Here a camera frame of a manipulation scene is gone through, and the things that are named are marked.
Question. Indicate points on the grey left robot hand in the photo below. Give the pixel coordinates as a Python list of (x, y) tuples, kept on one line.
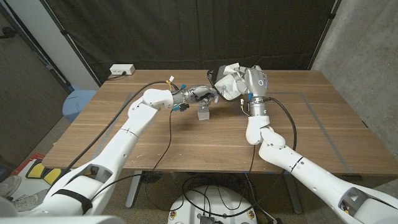
[(194, 93)]

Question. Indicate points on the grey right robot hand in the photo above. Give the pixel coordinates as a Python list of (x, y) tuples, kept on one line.
[(256, 82)]

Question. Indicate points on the black hand mirror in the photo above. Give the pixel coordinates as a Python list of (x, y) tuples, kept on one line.
[(213, 77)]

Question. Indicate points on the white paper napkin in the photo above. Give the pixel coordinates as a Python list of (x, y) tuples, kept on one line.
[(228, 87)]

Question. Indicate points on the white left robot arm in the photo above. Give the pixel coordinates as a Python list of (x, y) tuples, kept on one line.
[(124, 146)]

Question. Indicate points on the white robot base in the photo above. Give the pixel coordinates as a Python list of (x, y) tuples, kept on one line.
[(214, 205)]

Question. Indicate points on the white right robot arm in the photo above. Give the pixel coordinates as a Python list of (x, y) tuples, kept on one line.
[(311, 174)]

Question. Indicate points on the translucent white cube block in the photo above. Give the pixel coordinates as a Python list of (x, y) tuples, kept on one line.
[(203, 114)]

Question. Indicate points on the black backdrop curtain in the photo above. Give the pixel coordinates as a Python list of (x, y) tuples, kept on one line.
[(186, 31)]

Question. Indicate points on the white power strip box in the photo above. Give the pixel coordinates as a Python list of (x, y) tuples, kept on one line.
[(122, 69)]

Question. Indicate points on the black backdrop stand pole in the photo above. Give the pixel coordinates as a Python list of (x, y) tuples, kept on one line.
[(325, 32), (70, 42)]

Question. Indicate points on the black round floor fan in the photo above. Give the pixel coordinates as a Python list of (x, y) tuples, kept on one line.
[(151, 176)]

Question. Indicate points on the white table leg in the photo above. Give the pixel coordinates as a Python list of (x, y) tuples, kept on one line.
[(134, 186)]

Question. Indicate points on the blue round stool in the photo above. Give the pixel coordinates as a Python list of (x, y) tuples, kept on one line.
[(76, 104)]

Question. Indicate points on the grey table leg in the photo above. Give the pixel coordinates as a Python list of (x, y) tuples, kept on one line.
[(295, 202)]

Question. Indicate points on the yellow and black floor mat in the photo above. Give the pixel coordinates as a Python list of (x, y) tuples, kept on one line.
[(37, 170)]

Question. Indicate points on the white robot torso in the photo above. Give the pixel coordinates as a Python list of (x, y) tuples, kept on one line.
[(62, 220)]

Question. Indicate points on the white floor board red edge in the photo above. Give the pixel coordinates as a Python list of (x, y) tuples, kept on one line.
[(31, 189)]

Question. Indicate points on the grey sneaker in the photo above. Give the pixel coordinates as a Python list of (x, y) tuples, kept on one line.
[(9, 185), (29, 201)]

